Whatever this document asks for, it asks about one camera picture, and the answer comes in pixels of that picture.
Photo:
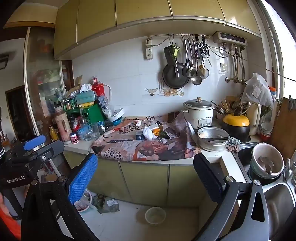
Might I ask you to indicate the wooden cutting board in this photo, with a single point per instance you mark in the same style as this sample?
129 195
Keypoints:
283 134

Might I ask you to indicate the stack of coloured cups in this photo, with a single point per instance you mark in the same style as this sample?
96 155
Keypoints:
272 92

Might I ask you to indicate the tableware wall decal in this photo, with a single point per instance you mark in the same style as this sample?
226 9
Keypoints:
152 90

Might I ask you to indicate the black pot yellow lid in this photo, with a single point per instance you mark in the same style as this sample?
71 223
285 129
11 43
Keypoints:
235 120

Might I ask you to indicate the glass bottle metal cap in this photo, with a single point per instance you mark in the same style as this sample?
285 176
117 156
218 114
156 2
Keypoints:
86 132

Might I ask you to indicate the chopstick holder with utensils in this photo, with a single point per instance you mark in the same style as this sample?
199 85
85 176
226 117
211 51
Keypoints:
222 109

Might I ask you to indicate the white plastic basket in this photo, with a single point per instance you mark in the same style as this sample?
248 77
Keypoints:
116 114

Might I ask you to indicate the white water heater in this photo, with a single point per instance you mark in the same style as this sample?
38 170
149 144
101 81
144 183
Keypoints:
229 38

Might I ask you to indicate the white paper packet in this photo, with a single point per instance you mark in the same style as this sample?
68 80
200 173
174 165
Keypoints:
151 126

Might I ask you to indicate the green rack with jars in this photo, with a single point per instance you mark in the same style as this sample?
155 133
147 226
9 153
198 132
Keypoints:
69 106

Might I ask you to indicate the metal ladle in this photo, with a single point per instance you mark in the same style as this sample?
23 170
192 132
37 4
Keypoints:
196 80

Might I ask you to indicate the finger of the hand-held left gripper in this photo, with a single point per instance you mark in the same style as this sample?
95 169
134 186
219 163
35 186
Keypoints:
34 141
46 153

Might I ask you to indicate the white power strip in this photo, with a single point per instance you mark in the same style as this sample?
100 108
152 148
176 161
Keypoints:
149 53

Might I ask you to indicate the white wall socket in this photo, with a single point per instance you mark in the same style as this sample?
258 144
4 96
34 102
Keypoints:
224 67

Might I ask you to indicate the grey crumpled bag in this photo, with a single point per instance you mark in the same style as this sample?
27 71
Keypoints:
106 205

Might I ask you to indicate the metal steamer pot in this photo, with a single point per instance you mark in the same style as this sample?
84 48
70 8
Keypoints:
212 145

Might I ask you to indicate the window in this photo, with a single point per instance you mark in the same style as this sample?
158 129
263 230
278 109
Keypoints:
281 34

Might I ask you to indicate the stack of white bowls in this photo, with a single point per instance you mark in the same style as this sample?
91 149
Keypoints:
266 131

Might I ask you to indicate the green metal box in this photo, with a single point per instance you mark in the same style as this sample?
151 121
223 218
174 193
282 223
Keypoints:
92 114

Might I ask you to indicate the flat yellow box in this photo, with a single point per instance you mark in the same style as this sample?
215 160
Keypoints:
85 106

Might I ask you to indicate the yellow-green peeler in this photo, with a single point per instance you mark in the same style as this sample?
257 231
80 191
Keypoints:
176 49

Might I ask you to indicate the glass display cabinet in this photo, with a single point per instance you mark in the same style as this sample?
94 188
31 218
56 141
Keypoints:
46 81

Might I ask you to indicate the grey rag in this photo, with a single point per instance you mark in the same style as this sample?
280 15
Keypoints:
291 103

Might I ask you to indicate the pink thermos flask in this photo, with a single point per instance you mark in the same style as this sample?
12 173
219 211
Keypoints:
62 127

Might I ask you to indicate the blue colander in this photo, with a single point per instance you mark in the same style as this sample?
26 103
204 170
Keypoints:
115 122

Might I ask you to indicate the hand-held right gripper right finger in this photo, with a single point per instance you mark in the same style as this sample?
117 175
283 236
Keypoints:
208 176

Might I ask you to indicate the orange peel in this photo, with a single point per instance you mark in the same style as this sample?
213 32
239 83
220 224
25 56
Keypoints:
156 132

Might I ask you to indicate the small mesh strainer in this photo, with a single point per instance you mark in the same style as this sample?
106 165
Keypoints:
204 73

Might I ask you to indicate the yellow bottle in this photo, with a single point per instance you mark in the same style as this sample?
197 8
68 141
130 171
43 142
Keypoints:
53 134

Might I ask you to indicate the metal hanging rail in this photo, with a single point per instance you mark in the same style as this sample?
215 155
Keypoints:
161 35

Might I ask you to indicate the dark wooden door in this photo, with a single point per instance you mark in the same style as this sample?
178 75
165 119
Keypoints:
19 113

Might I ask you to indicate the dark green oven mitt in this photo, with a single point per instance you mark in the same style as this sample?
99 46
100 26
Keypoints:
170 55

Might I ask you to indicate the white rice cooker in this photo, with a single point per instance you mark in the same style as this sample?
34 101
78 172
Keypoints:
198 115

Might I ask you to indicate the stainless steel sink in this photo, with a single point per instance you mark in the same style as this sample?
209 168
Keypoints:
277 204

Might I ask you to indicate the small brown box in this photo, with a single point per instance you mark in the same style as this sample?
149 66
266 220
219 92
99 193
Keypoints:
160 128

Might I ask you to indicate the red box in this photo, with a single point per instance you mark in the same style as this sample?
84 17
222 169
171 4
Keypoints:
98 89

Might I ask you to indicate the clear drinking glass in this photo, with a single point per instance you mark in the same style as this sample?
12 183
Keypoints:
94 131

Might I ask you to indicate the blue white plastic bag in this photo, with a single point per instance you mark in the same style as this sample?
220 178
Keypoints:
105 106

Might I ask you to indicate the brown cardboard piece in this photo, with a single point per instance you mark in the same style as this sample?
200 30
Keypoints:
78 81

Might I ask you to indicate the white green bowl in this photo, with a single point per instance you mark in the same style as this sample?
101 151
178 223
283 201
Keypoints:
256 162

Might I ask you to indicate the teal tissue box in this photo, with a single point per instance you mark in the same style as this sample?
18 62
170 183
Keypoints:
86 97

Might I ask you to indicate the green glass bottle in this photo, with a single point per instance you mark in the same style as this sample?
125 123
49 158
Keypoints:
165 134

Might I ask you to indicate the thin metal pot lid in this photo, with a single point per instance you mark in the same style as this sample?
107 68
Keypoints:
191 133

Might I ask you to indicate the red white packet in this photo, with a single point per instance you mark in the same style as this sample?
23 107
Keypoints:
76 125

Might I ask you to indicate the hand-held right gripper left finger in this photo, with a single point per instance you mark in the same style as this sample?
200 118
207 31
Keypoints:
83 176

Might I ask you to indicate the black frying pan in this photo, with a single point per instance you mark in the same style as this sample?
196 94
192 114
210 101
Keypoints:
173 77

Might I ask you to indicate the metal skimmer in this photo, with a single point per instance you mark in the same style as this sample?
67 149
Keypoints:
190 72

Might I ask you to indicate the person's left forearm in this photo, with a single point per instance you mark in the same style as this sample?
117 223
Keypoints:
7 222

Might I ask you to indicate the metal water pipes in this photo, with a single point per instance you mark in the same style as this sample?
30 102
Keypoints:
235 69

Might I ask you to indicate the white bottle red label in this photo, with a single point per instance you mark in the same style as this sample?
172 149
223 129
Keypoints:
74 138

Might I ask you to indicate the black plastic strip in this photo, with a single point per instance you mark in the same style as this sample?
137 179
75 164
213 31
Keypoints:
120 141

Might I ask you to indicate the grey dish cloth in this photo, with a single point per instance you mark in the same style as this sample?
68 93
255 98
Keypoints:
233 143

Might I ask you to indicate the dark blue small jar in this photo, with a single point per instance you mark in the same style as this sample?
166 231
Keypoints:
140 136

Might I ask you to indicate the pink bowl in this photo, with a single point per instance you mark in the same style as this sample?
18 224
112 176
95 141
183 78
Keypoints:
83 205

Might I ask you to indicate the red and white stick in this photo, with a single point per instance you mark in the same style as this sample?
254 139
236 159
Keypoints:
111 132

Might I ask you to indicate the white thermos jug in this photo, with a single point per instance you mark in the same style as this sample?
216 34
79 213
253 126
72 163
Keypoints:
253 118

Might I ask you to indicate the black kitchen scissors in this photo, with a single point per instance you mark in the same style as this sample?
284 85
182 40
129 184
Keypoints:
205 49

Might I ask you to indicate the yellow wall cabinet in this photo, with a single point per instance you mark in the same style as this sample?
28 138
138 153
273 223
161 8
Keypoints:
138 14

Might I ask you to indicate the printed newspaper tablecloth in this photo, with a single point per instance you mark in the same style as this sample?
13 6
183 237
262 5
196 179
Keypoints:
129 150

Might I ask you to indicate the red stained white tissue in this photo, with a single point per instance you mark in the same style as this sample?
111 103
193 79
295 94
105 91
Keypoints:
137 122

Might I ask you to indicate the white plug adaptor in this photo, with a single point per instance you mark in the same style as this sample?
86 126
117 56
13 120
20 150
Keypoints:
148 41

